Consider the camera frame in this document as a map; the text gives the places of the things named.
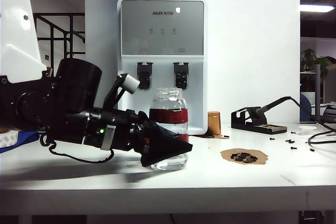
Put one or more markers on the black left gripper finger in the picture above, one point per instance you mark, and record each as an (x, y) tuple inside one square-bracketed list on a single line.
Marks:
[(162, 145)]

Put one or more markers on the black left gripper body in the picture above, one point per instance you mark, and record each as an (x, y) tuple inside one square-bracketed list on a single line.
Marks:
[(120, 129)]

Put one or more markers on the glass bottle with red belts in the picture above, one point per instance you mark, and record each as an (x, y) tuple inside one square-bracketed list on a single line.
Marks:
[(168, 115)]

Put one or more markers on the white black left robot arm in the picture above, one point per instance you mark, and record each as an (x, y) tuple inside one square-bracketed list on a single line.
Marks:
[(15, 24)]

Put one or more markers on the black dispenser tap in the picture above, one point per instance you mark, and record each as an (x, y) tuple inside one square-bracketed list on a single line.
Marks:
[(181, 77), (144, 75)]

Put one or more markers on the white AUX water dispenser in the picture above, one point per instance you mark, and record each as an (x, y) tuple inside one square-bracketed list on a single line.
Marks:
[(162, 24)]

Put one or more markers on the orange brown cylinder cap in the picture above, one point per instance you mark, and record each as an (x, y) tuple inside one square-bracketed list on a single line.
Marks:
[(214, 123)]

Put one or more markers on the pile of black chips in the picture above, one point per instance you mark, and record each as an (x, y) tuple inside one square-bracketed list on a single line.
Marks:
[(242, 157)]

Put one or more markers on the blue cloth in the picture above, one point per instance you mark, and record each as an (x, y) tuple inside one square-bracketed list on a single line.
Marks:
[(26, 138)]

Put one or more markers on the round brown paper patch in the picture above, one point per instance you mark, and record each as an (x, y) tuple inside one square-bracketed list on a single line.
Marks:
[(262, 157)]

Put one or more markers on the black soldering iron stand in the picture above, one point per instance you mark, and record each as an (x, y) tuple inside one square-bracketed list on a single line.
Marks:
[(262, 128)]

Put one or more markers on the white tape roll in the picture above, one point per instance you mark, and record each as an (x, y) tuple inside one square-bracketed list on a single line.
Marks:
[(8, 140)]

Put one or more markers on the black soldering iron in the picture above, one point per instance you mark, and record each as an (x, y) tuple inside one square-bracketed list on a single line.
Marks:
[(273, 103)]

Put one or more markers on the small white roll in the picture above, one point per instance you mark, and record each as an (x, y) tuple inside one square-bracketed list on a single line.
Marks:
[(307, 130)]

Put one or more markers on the blue chair back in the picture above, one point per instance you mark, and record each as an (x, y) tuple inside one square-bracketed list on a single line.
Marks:
[(305, 108)]

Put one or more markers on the grey metal pole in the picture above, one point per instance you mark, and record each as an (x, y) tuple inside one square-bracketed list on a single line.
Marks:
[(317, 90)]

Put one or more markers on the black desk device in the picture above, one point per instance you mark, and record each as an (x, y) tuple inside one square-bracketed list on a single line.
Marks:
[(329, 113)]

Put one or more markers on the green potted plant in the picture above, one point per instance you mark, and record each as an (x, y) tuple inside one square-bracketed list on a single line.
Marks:
[(308, 57)]

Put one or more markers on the grey monitor back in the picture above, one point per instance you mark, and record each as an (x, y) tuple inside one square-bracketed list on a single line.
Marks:
[(330, 85)]

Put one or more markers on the ceiling light panel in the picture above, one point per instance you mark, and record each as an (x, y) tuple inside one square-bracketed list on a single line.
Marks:
[(316, 8)]

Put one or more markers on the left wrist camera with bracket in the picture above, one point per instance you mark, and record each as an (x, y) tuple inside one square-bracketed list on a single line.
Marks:
[(130, 83)]

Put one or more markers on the wooden crate frame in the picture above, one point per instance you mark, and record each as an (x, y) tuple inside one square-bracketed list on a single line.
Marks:
[(48, 72)]

